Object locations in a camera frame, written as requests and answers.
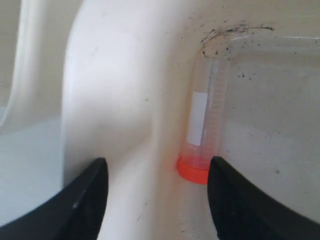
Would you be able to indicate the orange cap tube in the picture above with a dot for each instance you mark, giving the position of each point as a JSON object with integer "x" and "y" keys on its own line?
{"x": 207, "y": 100}

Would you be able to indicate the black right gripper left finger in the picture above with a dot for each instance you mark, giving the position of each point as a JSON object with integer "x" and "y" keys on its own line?
{"x": 75, "y": 213}

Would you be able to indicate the cream plastic bin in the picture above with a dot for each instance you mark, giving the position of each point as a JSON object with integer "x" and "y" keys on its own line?
{"x": 82, "y": 79}

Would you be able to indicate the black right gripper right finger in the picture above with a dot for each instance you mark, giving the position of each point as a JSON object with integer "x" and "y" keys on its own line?
{"x": 241, "y": 211}

